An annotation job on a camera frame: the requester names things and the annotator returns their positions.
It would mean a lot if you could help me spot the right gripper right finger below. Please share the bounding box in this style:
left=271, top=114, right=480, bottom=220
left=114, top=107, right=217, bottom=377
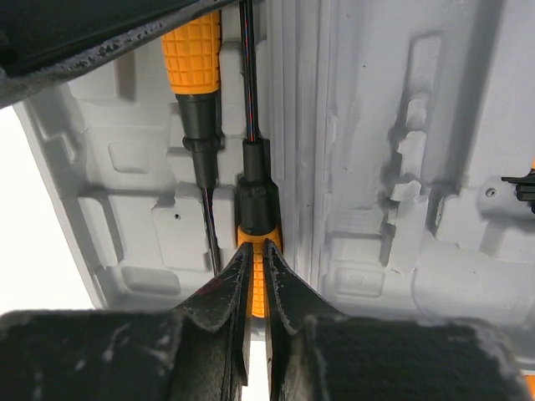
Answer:
left=262, top=240, right=343, bottom=400

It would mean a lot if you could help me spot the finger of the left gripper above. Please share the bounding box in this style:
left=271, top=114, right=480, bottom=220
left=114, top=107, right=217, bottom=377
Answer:
left=1, top=0, right=227, bottom=107

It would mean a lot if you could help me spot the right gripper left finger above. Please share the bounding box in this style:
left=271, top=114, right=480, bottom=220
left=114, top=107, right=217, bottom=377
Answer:
left=176, top=242, right=253, bottom=387

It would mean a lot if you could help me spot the orange black screwdriver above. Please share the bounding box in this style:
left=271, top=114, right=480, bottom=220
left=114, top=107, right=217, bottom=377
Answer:
left=237, top=1, right=282, bottom=318
left=161, top=11, right=222, bottom=274

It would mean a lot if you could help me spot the grey plastic tool case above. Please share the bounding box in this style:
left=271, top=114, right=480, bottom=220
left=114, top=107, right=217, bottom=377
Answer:
left=15, top=1, right=534, bottom=371

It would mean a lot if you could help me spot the orange black utility knife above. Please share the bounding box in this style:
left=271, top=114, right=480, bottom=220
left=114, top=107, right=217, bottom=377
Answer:
left=501, top=162, right=534, bottom=206

